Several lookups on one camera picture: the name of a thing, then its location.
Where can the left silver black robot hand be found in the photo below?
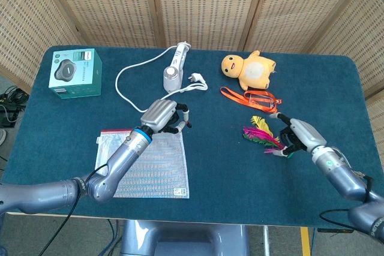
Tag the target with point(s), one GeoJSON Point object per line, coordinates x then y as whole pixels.
{"type": "Point", "coordinates": [159, 113]}

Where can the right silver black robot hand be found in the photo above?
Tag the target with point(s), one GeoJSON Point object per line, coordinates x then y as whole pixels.
{"type": "Point", "coordinates": [306, 136]}

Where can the clear zipper mesh pouch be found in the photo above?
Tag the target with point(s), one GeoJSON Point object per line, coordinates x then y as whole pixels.
{"type": "Point", "coordinates": [162, 172]}

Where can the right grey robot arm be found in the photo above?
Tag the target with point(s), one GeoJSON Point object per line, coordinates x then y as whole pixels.
{"type": "Point", "coordinates": [345, 178]}

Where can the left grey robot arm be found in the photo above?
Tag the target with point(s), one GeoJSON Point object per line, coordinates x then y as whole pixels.
{"type": "Point", "coordinates": [120, 163]}

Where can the colourful feather shuttlecock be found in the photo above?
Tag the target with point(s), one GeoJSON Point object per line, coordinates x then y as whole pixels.
{"type": "Point", "coordinates": [261, 134]}

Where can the yellow plush toy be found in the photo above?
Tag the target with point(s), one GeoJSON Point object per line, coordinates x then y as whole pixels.
{"type": "Point", "coordinates": [255, 70]}

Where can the teal speaker product box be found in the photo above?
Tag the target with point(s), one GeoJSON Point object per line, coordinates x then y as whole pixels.
{"type": "Point", "coordinates": [75, 73]}

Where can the dark blue table mat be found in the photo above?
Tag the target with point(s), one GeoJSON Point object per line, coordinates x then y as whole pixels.
{"type": "Point", "coordinates": [225, 184]}

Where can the white table leg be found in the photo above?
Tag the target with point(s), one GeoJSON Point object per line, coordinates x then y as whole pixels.
{"type": "Point", "coordinates": [266, 241]}

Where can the woven bamboo folding screen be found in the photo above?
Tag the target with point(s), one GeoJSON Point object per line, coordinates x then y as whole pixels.
{"type": "Point", "coordinates": [204, 7]}

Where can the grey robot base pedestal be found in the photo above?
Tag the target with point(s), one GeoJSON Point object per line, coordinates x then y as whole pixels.
{"type": "Point", "coordinates": [180, 238]}

